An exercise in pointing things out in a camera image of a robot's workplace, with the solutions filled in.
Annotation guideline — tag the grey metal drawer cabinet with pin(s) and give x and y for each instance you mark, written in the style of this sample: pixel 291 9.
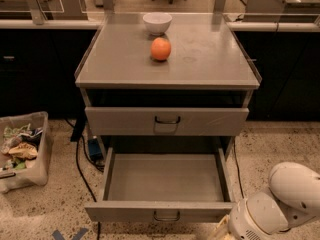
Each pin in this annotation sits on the grey metal drawer cabinet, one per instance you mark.
pixel 206 67

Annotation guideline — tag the orange fruit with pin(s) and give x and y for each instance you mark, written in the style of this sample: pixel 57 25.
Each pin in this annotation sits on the orange fruit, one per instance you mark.
pixel 160 49

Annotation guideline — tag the white ceramic bowl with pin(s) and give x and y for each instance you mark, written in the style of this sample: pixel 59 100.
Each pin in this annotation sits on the white ceramic bowl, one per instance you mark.
pixel 157 23

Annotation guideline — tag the blue box on floor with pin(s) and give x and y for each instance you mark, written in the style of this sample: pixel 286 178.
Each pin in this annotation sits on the blue box on floor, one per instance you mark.
pixel 94 149

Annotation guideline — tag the snack packets in bin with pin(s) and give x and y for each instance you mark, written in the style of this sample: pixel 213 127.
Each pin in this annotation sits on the snack packets in bin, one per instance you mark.
pixel 20 147

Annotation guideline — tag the clear plastic bin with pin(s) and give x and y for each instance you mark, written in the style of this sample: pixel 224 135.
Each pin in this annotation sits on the clear plastic bin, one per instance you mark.
pixel 37 172

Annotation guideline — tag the grey drawer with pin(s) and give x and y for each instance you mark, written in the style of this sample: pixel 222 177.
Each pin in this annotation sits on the grey drawer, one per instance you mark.
pixel 183 188
pixel 166 121

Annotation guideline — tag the left metal post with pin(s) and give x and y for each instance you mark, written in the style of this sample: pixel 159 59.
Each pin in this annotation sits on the left metal post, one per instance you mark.
pixel 37 15

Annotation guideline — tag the padded gripper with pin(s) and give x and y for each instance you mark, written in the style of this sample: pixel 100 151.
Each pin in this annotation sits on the padded gripper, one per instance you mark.
pixel 246 224

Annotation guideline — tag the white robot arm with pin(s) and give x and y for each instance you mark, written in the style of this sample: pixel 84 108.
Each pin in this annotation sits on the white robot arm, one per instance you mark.
pixel 291 199

